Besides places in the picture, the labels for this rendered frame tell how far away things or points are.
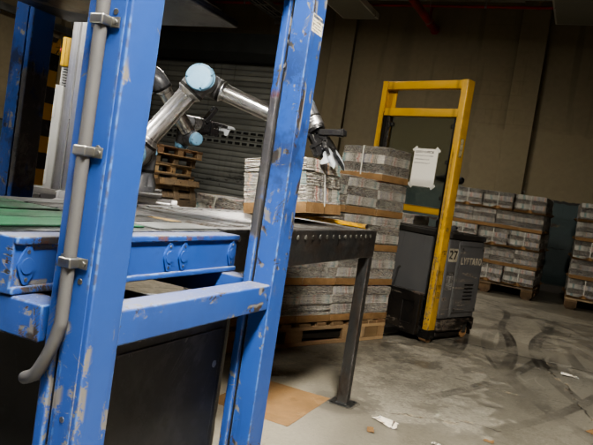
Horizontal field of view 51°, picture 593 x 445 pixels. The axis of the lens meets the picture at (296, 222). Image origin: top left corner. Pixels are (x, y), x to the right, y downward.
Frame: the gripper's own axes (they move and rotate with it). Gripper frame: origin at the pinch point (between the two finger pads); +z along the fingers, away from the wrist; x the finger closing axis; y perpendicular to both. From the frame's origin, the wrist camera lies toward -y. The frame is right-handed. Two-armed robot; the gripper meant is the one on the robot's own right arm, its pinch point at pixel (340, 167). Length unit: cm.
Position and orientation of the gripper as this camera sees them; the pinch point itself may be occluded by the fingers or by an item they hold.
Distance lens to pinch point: 263.4
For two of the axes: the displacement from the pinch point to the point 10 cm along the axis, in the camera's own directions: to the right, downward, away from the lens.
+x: -4.3, 0.0, -9.0
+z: 4.0, 9.0, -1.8
